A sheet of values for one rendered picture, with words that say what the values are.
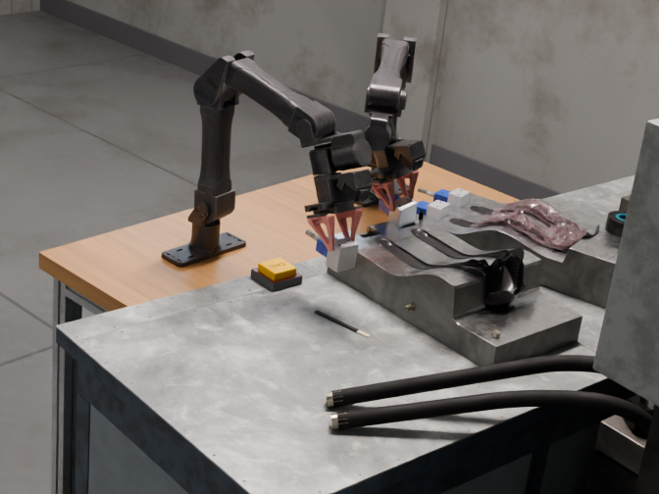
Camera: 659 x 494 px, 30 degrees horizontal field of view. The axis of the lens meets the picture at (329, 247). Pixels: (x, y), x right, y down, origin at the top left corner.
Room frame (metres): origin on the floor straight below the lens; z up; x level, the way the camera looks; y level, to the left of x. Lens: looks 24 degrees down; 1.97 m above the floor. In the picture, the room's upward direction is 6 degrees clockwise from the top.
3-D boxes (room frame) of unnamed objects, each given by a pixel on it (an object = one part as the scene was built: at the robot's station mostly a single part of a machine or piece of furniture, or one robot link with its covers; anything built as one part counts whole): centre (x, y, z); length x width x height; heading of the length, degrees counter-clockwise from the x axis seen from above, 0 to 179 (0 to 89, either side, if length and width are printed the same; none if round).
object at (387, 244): (2.36, -0.26, 0.92); 0.35 x 0.16 x 0.09; 43
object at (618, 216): (2.60, -0.66, 0.93); 0.08 x 0.08 x 0.04
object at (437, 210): (2.73, -0.21, 0.86); 0.13 x 0.05 x 0.05; 60
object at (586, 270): (2.65, -0.47, 0.86); 0.50 x 0.26 x 0.11; 60
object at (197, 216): (2.48, 0.27, 0.90); 0.09 x 0.06 x 0.06; 147
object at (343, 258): (2.30, 0.01, 0.93); 0.13 x 0.05 x 0.05; 42
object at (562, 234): (2.65, -0.46, 0.90); 0.26 x 0.18 x 0.08; 60
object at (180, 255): (2.48, 0.28, 0.84); 0.20 x 0.07 x 0.08; 139
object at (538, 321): (2.35, -0.26, 0.87); 0.50 x 0.26 x 0.14; 43
